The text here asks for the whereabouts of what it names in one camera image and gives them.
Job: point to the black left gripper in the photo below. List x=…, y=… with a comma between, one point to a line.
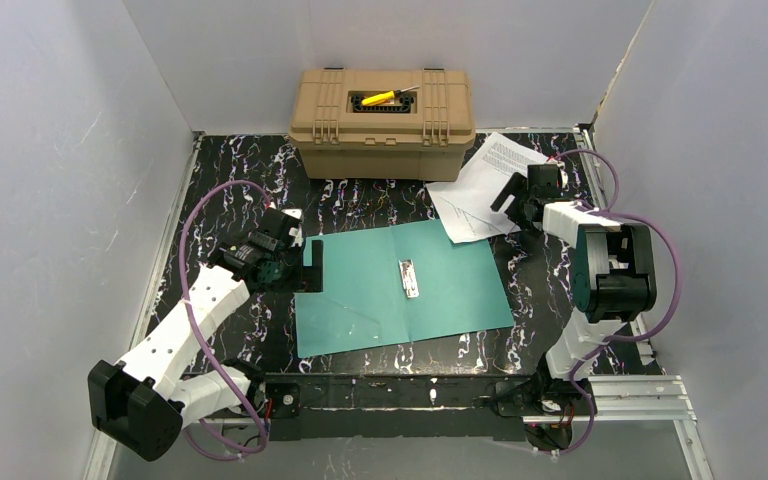
x=297, y=266

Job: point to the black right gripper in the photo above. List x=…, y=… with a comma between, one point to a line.
x=521, y=196

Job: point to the printed white paper sheet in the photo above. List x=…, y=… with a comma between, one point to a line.
x=487, y=171

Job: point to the teal paper folder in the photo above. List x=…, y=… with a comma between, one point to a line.
x=363, y=304

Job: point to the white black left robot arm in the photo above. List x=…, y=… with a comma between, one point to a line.
x=142, y=401

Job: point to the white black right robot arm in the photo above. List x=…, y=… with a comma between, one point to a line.
x=612, y=273

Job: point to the metal folder clip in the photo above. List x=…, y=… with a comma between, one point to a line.
x=409, y=279

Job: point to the lower white paper sheet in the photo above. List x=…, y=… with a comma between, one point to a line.
x=462, y=225

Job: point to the tan plastic toolbox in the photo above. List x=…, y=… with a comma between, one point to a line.
x=421, y=135

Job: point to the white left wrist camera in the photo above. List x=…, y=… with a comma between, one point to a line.
x=283, y=219

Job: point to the yellow handled screwdriver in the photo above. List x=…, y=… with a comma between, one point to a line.
x=384, y=97

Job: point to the aluminium frame rail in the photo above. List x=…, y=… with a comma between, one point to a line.
x=651, y=398

